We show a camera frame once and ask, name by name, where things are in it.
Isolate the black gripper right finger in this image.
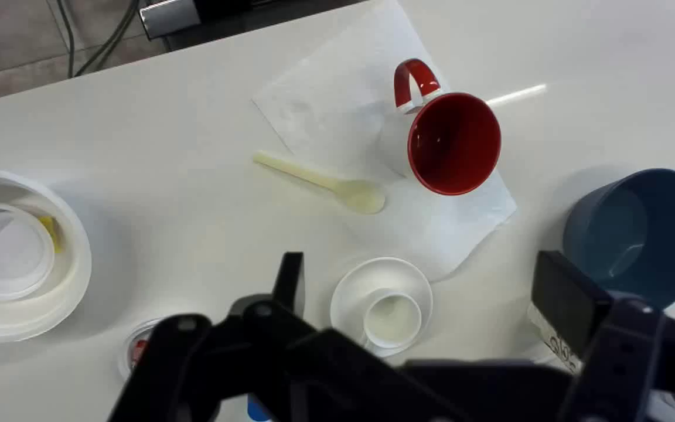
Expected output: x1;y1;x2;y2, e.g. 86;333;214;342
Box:
530;248;675;422

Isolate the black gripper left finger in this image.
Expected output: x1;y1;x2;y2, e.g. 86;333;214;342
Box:
106;252;450;422

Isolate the cream plastic spoon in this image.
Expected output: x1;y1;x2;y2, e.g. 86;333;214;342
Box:
251;150;388;219

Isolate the blue bowl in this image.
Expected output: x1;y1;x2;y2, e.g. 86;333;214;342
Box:
560;166;675;313

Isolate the large white bowl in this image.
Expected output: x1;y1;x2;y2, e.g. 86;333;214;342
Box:
0;169;94;347

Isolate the small dish with packets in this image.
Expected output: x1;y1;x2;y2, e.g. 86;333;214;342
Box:
123;307;191;383

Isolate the small white saucer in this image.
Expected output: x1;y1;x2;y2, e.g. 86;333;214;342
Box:
327;257;436;361

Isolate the white mug red inside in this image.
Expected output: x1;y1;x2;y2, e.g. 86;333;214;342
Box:
382;56;503;200

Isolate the white stick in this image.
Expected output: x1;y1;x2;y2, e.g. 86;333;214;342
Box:
485;83;547;114

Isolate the white paper napkin sheet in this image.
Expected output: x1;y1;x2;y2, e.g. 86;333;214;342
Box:
251;0;519;284

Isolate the silver box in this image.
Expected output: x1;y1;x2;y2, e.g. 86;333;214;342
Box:
138;0;202;42

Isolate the black floor cable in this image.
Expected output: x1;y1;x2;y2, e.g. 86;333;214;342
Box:
53;0;142;78

